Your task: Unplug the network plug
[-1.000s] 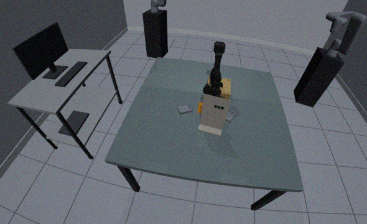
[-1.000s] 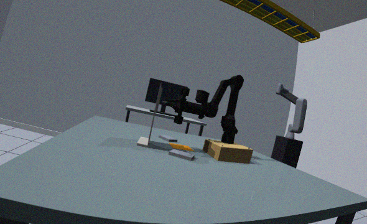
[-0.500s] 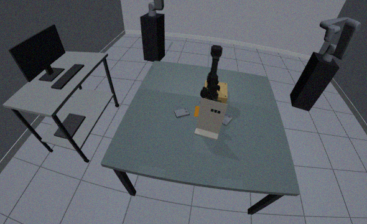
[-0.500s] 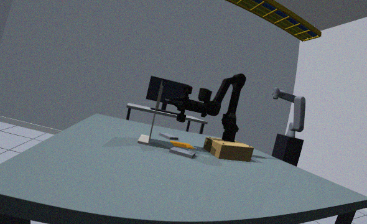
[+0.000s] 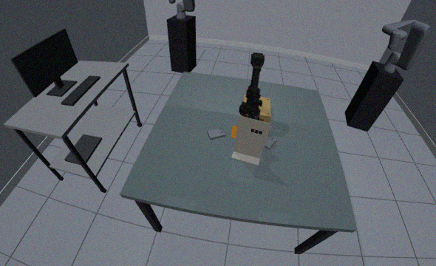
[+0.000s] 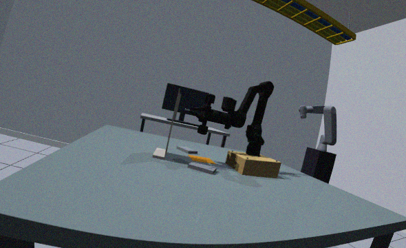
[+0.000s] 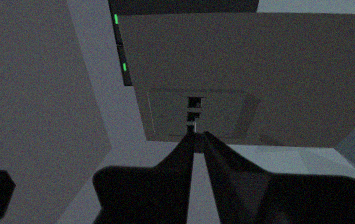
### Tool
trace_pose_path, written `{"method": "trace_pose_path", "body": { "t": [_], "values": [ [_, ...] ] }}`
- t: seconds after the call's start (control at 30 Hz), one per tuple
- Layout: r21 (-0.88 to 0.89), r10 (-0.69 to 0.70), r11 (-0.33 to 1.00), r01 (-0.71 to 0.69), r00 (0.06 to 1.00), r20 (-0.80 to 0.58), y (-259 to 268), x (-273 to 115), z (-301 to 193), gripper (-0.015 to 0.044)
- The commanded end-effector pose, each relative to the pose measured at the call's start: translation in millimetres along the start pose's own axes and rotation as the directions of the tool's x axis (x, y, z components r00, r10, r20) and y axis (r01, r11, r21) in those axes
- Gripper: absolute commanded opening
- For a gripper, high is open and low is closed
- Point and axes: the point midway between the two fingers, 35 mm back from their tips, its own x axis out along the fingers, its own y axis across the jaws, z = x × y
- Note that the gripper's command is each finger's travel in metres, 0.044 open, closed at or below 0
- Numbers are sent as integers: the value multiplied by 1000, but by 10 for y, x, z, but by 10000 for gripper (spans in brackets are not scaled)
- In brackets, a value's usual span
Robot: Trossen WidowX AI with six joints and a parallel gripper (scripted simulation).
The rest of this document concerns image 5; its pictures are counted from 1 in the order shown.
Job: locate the orange flat square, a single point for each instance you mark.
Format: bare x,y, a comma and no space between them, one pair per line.
233,133

